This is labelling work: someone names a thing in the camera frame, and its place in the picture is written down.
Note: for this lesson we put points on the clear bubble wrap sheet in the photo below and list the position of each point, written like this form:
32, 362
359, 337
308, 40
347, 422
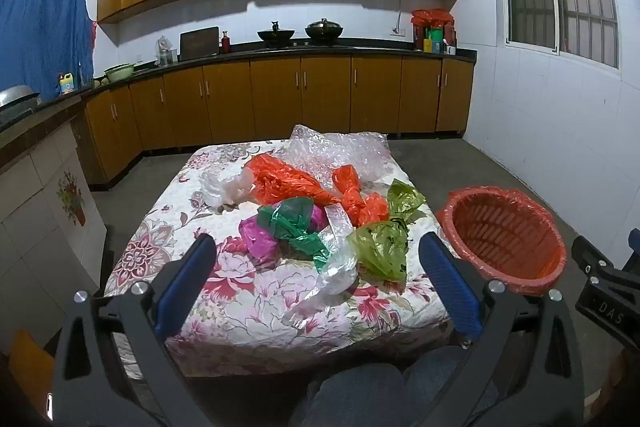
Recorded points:
345, 152

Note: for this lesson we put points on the large orange plastic bag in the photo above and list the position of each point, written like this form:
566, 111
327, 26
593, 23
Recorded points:
280, 182

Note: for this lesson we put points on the clear plastic bag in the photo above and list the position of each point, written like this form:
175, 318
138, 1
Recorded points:
337, 269

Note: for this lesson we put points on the yellow detergent bottle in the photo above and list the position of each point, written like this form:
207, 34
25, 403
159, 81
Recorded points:
66, 84

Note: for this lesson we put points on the person's leg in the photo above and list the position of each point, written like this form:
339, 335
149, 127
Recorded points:
345, 402
440, 382

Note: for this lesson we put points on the black kitchen countertop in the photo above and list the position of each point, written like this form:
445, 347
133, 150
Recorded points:
240, 53

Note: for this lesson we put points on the floral tablecloth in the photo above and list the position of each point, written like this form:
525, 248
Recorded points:
225, 307

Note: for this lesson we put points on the flower pot wall sticker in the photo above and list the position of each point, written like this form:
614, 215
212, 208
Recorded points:
72, 199

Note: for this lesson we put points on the black wok with lid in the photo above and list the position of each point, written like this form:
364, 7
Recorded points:
324, 29

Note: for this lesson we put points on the metal basin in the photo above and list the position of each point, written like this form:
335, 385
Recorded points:
17, 96

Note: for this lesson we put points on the dark green plastic bag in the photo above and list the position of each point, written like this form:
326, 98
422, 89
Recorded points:
292, 227

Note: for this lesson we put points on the red bottle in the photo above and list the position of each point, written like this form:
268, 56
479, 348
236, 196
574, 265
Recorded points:
226, 43

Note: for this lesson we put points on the wall outlet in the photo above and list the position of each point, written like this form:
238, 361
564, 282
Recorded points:
397, 31

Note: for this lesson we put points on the orange plastic basket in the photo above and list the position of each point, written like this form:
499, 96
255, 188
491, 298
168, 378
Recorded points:
500, 232

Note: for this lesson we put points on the person's left leg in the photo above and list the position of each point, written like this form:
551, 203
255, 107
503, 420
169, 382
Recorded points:
345, 402

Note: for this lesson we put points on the blue hanging cloth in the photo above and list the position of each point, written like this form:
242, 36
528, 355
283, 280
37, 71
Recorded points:
40, 22

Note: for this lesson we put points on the yellow-green plastic bag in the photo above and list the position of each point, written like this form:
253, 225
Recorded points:
380, 249
405, 202

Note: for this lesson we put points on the green carton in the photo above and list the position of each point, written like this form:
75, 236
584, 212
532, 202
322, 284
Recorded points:
434, 41

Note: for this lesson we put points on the clear bag of kitchenware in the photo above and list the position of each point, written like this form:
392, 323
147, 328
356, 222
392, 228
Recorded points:
165, 52

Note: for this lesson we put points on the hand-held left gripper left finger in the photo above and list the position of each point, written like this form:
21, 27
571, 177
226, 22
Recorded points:
184, 289

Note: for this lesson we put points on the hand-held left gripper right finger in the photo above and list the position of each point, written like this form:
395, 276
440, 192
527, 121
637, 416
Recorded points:
450, 289

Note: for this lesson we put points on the knotted orange plastic bag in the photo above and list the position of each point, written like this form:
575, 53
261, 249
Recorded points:
357, 202

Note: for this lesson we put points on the red hanging cloth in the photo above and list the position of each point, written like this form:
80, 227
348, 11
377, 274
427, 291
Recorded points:
94, 37

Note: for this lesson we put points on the wooden lower cabinets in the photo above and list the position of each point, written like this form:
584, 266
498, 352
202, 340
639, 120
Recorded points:
275, 97

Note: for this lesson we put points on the red plastic bag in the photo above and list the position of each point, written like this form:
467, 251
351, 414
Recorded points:
431, 18

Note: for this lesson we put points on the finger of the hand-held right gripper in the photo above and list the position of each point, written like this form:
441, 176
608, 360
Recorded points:
592, 257

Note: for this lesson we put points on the white plastic bag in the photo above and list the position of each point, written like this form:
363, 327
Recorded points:
220, 189

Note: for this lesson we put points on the dark cutting board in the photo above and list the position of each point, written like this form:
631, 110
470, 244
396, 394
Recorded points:
199, 43

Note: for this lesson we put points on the green basin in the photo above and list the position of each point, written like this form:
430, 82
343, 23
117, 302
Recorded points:
119, 73

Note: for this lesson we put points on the magenta plastic bag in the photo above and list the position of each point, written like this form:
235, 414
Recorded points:
255, 239

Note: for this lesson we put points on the person's right leg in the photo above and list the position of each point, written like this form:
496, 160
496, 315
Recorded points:
440, 382

